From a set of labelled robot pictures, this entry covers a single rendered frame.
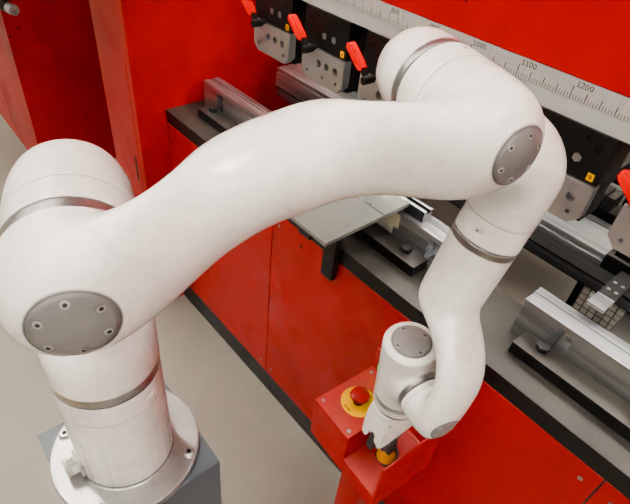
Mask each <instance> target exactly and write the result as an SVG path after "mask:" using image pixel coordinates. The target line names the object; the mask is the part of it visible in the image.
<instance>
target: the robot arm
mask: <svg viewBox="0 0 630 504"><path fill-rule="evenodd" d="M376 82H377V86H378V90H379V92H380V95H381V97H382V99H383V101H366V100H349V99H331V98H328V99H316V100H309V101H305V102H300V103H297V104H293V105H290V106H287V107H284V108H281V109H278V110H275V111H273V112H270V113H267V114H264V115H262V116H259V117H256V118H254V119H251V120H249V121H247V122H244V123H242V124H239V125H237V126H235V127H233V128H231V129H229V130H227V131H225V132H223V133H221V134H219V135H217V136H215V137H214V138H212V139H210V140H209V141H207V142H206V143H204V144H203V145H201V146H200V147H199V148H197V149H196V150H195V151H194V152H192V153H191V154H190V155H189V156H188V157H187V158H186V159H184V160H183V161H182V162H181V163H180V164H179V165H178V166H177V167H176V168H175V169H174V170H173V171H171V172H170V173H169V174H168V175H167V176H165V177H164V178H163V179H162V180H160V181H159V182H158V183H156V184H155V185H154V186H152V187H151V188H149V189H148V190H146V191H145V192H143V193H142V194H140V195H139V196H137V197H135V195H134V191H133V188H132V185H131V183H130V181H129V178H128V176H127V175H126V173H125V171H124V170H123V168H122V167H121V166H120V164H119V163H118V162H117V161H116V160H115V159H114V158H113V157H112V156H111V155H110V154H109V153H108V152H106V151H105V150H103V149H102V148H100V147H98V146H96V145H94V144H92V143H89V142H85V141H81V140H76V139H56V140H51V141H47V142H44V143H40V144H38V145H36V146H34V147H32V148H31V149H29V150H28V151H27V152H25V153H24V154H23V155H22V156H21V157H20V158H19V159H18V160H17V162H16V163H15V164H14V166H13V167H12V169H11V171H10V173H9V175H8V177H7V179H6V182H5V185H4V189H3V193H2V198H1V204H0V323H1V325H2V326H3V328H4V329H5V330H6V332H7V333H8V334H9V335H10V336H11V337H12V338H13V339H14V340H16V341H17V342H19V343H20V344H21V345H23V346H24V347H26V348H28V349H31V350H33V351H36V352H37V353H38V357H39V361H40V363H41V367H42V370H43V372H44V375H45V378H46V380H47V383H48V385H49V388H50V390H51V393H52V395H53V398H54V400H55V403H56V405H57V408H58V410H59V413H60V415H61V418H62V420H63V423H64V426H63V427H62V428H61V430H60V432H59V434H58V436H57V438H56V440H55V442H54V445H53V448H52V452H51V459H50V471H51V477H52V481H53V484H54V487H55V489H56V490H57V492H58V494H59V495H60V497H61V499H62V500H63V501H64V502H65V503H66V504H162V503H163V502H165V501H166V500H167V499H168V498H170V497H171V496H172V495H173V494H174V493H175V492H176V491H177V490H178V489H179V488H180V487H181V486H182V485H183V483H184V482H185V480H186V479H187V478H188V476H189V475H190V473H191V470H192V468H193V466H194V464H195V461H196V458H197V455H198V449H199V432H198V425H197V422H196V419H195V416H194V414H193V413H192V411H191V409H190V408H189V406H188V405H187V404H186V403H185V402H184V401H183V400H182V399H181V398H179V397H178V396H177V395H175V394H173V393H171V392H169V391H167V390H166V389H165V382H164V376H163V370H162V364H161V357H160V350H159V344H158V338H157V332H156V325H155V319H154V317H155V316H156V315H158V314H159V313H160V312H161V311H162V310H164V309H165V308H166V307H167V306H168V305H169V304H170V303H172V302H173V301H174V300H175V299H176V298H177V297H178V296H179V295H180V294H182V293H183V292H184V291H185V290H186V289H187V288H188V287H189V286H190V285H191V284H192V283H193V282H195V281H196V280H197V279H198V278H199V277H200V276H201V275H202V274H203V273H204V272H205V271H206V270H207V269H209V268H210V267H211V266H212V265H213V264H214V263H215V262H216V261H218V260H219V259H220V258H221V257H223V256H224V255H225V254H226V253H228V252H229V251H230V250H232V249H233V248H235V247H236V246H238V245H239V244H241V243H242V242H244V241H245V240H247V239H248V238H250V237H252V236H253V235H255V234H257V233H259V232H261V231H262V230H264V229H266V228H268V227H270V226H273V225H275V224H277V223H279V222H282V221H284V220H287V219H289V218H292V217H294V216H297V215H300V214H302V213H305V212H307V211H310V210H313V209H315V208H318V207H321V206H323V205H326V204H329V203H332V202H335V201H338V200H342V199H346V198H352V197H359V196H369V195H392V196H403V197H413V198H422V199H433V200H463V199H467V200H466V202H465V204H464V205H463V207H462V209H461V211H460V212H459V214H458V216H457V218H456V220H455V221H454V223H453V225H452V227H451V229H450V230H449V232H448V234H447V236H446V238H445V240H444V241H443V243H442V245H441V247H440V249H439V251H438V252H437V254H436V256H435V258H434V260H433V262H432V263H431V265H430V267H429V269H428V271H427V272H426V274H425V276H424V278H423V280H422V282H421V285H420V288H419V294H418V298H419V303H420V307H421V310H422V312H423V315H424V317H425V319H426V322H427V325H428V328H429V329H428V328H427V327H425V326H423V325H421V324H419V323H415V322H399V323H396V324H394V325H392V326H391V327H390V328H388V330H387V331H386V332H385V334H384V337H383V341H382V347H381V353H380V358H379V364H378V370H377V375H376V381H375V386H374V392H373V397H374V400H373V401H372V403H371V405H370V407H369V409H368V411H367V413H366V416H365V419H364V423H363V427H362V432H363V433H364V435H366V434H368V433H369V432H370V433H371V434H370V436H369V438H368V440H367V442H366V445H367V446H368V448H369V449H370V450H371V449H373V448H374V447H376V448H378V449H381V451H382V452H384V451H385V453H386V454H387V455H390V454H391V452H394V451H395V449H396V445H397V441H396V440H398V439H399V438H400V437H401V434H402V433H403V432H405V431H406V430H407V429H409V428H410V427H411V426H413V427H414V428H415V430H416V431H417V432H418V433H419V434H420V435H422V436H423V437H425V438H428V439H436V438H439V437H442V436H444V435H445V434H447V433H448V432H449V431H451V430H452V429H453V428H454V427H455V426H456V424H457V423H458V422H459V421H460V420H461V419H462V417H463V416H464V414H465V413H466V412H467V410H468V409H469V407H470V406H471V404H472V403H473V401H474V400H475V398H476V396H477V394H478V392H479V390H480V388H481V385H482V382H483V378H484V373H485V364H486V354H485V344H484V338H483V332H482V327H481V322H480V309H481V307H482V306H483V304H484V303H485V301H486V300H487V298H488V297H489V295H490V294H491V293H492V291H493V290H494V288H495V287H496V285H497V284H498V282H499V281H500V280H501V278H502V277H503V275H504V274H505V272H506V271H507V270H508V268H509V267H510V265H511V264H512V262H513V261H514V260H515V258H516V257H517V255H518V254H519V252H520V251H521V249H522V248H523V246H524V245H525V243H526V242H527V240H528V239H529V237H530V236H531V234H532V233H533V232H534V230H535V229H536V227H537V226H538V224H539V223H540V221H541V220H542V218H543V217H544V215H545V214H546V212H547V211H548V209H549V208H550V206H551V205H552V203H553V202H554V200H555V198H556V197H557V195H558V193H559V191H560V189H561V187H562V185H563V182H564V179H565V175H566V169H567V157H566V151H565V147H564V144H563V141H562V139H561V137H560V135H559V133H558V131H557V130H556V128H555V127H554V126H553V124H552V123H551V122H550V121H549V120H548V119H547V118H546V117H545V116H544V114H543V110H542V107H541V105H540V104H539V102H538V100H537V98H536V97H535V95H534V94H533V93H532V92H531V91H530V90H529V89H528V88H527V87H526V86H525V85H524V84H523V83H522V82H521V81H519V80H518V79H517V78H515V77H514V76H513V75H511V74H510V73H509V72H507V71H506V70H504V69H503V68H501V67H500V66H498V65H497V64H495V63H494V62H492V61H491V60H489V59H488V58H486V57H485V56H483V55H482V54H480V53H479V52H477V51H476V50H474V49H473V48H471V47H470V46H468V45H467V44H465V43H464V42H462V41H461V40H460V39H458V38H456V37H455V36H453V35H452V34H450V33H448V32H446V31H444V30H441V29H438V28H435V27H429V26H417V27H412V28H409V29H406V30H404V31H402V32H400V33H399V34H397V35H396V36H394V37H393V38H392V39H391V40H390V41H389V42H388V43H387V44H386V45H385V47H384V48H383V50H382V52H381V54H380V56H379V59H378V63H377V68H376Z"/></svg>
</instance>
